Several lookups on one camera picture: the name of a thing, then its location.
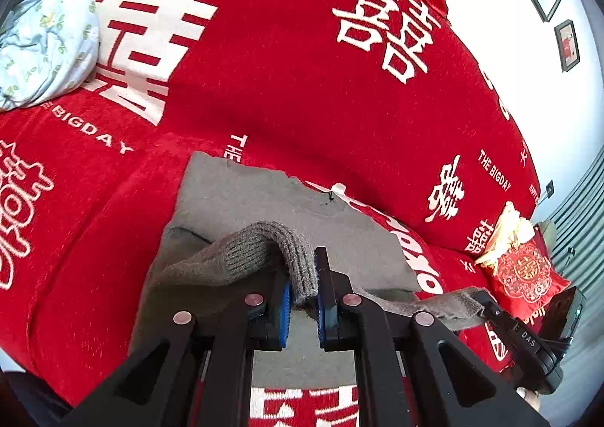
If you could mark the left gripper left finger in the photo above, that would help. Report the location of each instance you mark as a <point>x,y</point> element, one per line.
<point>197,372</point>

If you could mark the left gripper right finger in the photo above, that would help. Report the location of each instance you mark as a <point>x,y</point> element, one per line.
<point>411,371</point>

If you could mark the grey knit sweater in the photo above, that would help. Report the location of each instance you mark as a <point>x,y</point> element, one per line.
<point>233,223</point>

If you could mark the person's right hand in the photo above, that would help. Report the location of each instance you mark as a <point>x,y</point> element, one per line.
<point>531,397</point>

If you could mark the red embroidered wedding pillow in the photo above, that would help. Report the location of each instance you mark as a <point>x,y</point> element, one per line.
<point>521,276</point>

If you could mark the red wedding bedspread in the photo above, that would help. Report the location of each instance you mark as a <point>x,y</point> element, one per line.
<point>376,107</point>

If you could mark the white floral crumpled cloth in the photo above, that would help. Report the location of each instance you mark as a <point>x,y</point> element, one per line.
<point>48,49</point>

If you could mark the small framed wall picture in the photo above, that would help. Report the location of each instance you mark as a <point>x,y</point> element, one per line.
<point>567,45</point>

